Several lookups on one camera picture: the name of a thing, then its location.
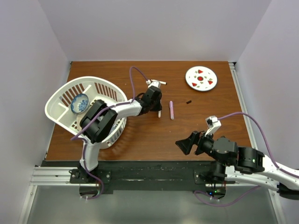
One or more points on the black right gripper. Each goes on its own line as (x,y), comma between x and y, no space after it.
(196,138)

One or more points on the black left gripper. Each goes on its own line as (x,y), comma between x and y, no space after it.
(158,107)

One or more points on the pink highlighter pen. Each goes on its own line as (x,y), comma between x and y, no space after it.
(171,106)

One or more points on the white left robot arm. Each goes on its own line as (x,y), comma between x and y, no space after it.
(98,122)

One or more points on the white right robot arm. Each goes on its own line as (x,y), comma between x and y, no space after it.
(241,164)

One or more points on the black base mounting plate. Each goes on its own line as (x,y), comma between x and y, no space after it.
(152,175)

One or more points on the white watermelon pattern plate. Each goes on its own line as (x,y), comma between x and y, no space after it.
(201,78)

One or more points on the blue white porcelain bowl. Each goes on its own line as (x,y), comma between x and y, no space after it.
(80,103)

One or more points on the beige grey ceramic plate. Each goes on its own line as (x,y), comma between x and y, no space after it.
(79,120)

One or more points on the white plastic basket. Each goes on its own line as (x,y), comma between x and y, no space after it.
(59,109)

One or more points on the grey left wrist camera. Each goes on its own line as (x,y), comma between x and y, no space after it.
(154,83)

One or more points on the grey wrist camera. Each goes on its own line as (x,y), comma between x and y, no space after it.
(213,124)
(154,83)

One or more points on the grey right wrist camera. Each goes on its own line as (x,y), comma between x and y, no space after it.
(213,124)

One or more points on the aluminium frame rail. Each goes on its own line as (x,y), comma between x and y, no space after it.
(274,196)

